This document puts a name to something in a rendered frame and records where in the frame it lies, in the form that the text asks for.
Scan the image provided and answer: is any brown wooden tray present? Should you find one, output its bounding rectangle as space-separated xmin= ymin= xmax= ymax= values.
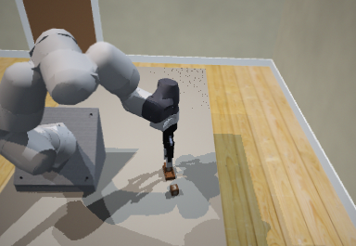
xmin=162 ymin=165 xmax=175 ymax=181

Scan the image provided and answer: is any brown cube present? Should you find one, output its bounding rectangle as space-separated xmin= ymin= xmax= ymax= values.
xmin=170 ymin=184 xmax=179 ymax=196
xmin=164 ymin=162 xmax=172 ymax=172

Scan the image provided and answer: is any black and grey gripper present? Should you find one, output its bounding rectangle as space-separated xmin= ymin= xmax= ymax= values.
xmin=161 ymin=123 xmax=177 ymax=168

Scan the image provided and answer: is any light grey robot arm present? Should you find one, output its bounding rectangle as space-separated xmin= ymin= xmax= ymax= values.
xmin=0 ymin=29 xmax=180 ymax=175

